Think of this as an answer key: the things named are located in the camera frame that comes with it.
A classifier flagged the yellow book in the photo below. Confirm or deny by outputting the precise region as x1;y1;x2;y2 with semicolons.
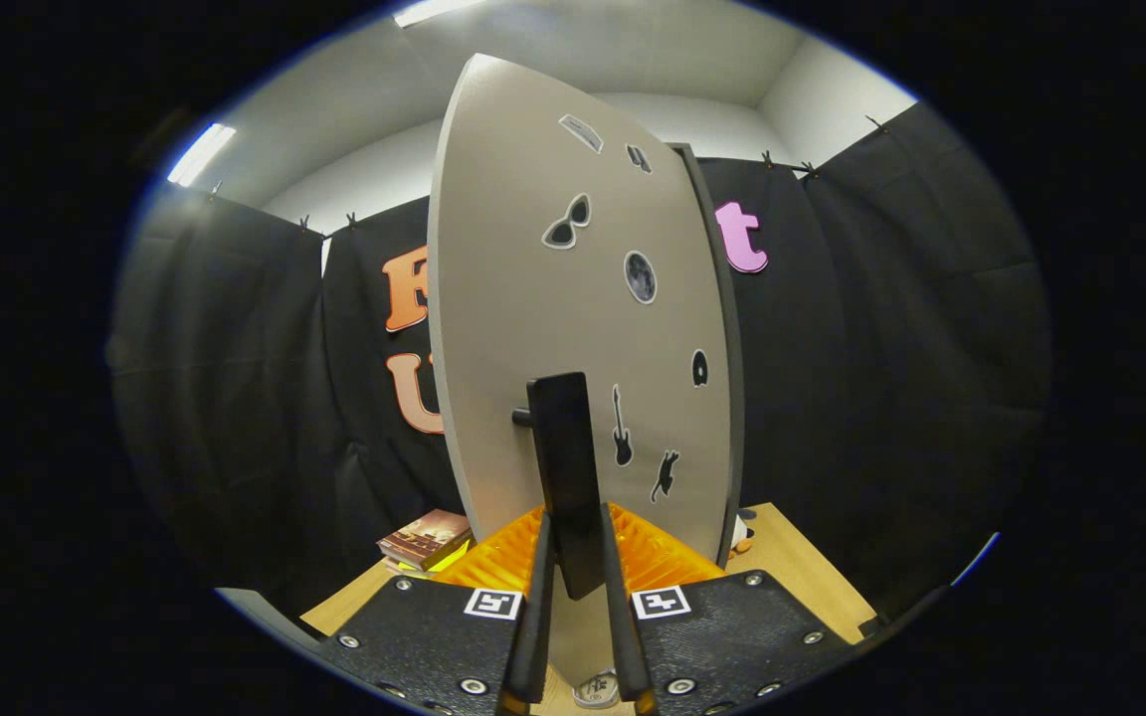
384;542;480;579

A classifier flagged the long ceiling light panel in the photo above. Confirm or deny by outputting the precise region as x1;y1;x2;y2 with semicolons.
394;0;486;28

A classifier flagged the black cabinet door handle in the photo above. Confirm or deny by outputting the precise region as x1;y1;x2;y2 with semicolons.
511;372;606;601

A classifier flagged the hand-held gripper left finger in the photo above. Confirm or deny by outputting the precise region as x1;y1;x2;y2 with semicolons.
317;503;556;716

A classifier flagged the dark grey shoe cabinet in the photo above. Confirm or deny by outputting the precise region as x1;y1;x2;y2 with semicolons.
668;142;746;570

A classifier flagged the black backdrop cloth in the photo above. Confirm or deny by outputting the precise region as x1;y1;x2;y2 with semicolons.
105;99;1051;623

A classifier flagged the beige shoe cabinet door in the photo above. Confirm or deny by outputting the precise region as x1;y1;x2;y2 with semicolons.
427;53;738;689

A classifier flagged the brown book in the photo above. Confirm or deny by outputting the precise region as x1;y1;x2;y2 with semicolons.
377;509;475;573

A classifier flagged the white shoe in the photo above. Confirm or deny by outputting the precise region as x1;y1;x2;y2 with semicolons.
573;671;624;709

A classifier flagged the light grey flat panel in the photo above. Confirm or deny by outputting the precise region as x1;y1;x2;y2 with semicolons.
215;587;325;652

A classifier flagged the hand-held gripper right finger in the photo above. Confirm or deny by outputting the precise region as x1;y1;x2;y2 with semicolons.
599;502;860;716

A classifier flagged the small ceiling light panel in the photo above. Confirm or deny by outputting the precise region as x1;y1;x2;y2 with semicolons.
167;122;237;188

